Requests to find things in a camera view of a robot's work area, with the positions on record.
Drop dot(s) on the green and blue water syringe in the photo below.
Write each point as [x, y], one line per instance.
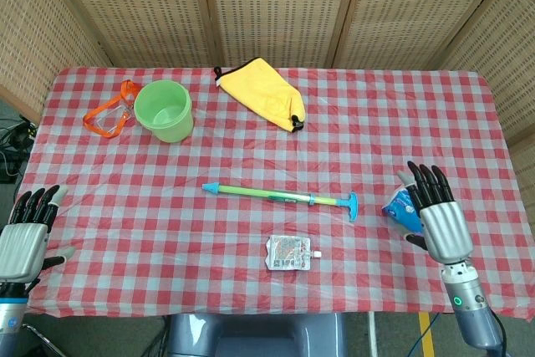
[259, 194]

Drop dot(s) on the blue tissue pack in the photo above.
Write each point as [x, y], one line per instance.
[401, 208]

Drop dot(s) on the white table leg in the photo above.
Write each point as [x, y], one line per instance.
[373, 334]

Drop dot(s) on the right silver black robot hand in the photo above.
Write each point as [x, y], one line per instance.
[445, 227]

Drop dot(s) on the woven wooden folding screen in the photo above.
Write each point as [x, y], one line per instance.
[276, 10]

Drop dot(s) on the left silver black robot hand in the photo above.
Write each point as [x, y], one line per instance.
[21, 248]

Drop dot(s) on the red white checkered tablecloth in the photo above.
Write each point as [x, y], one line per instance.
[209, 227]

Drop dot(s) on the yellow folded cloth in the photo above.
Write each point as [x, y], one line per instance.
[263, 89]

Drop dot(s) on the silver spouted drink pouch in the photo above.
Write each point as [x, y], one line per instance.
[288, 252]

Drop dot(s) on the green plastic bucket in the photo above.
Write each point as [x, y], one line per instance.
[167, 123]

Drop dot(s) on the grey robot torso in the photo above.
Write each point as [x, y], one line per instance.
[259, 336]

